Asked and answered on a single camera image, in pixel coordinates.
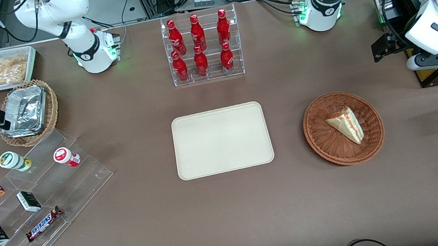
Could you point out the snickers chocolate bar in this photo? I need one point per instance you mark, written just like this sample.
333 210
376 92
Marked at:
43 224

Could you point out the stacked aluminium foil containers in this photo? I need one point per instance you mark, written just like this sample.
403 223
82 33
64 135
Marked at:
26 110

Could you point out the light wicker basket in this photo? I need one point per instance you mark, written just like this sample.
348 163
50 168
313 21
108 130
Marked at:
52 108

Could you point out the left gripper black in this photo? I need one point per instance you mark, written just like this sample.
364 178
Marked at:
397 44

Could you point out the red lid white bottle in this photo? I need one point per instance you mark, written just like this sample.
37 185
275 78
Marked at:
65 156

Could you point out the red cola bottle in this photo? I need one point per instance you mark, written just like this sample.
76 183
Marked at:
176 40
180 70
201 62
227 59
223 29
197 35

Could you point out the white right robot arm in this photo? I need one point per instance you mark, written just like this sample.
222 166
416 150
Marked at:
82 52

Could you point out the clear acrylic step shelf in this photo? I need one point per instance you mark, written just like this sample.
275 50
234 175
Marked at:
60 194

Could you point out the white power strip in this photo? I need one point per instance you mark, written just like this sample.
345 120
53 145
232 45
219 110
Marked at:
203 0

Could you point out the green lid white bottle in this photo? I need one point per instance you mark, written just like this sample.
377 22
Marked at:
12 161

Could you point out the clear bag of crackers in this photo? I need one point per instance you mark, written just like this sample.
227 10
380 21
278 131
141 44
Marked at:
7 70

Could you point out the clear acrylic bottle rack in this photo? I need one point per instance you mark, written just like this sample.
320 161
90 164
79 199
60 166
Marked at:
216 75

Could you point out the beige plastic serving tray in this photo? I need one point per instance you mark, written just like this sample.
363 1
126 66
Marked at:
221 140

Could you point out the round brown wicker basket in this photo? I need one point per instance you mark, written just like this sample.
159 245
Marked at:
326 141

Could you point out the triangular sandwich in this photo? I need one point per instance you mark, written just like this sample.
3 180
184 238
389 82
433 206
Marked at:
347 125

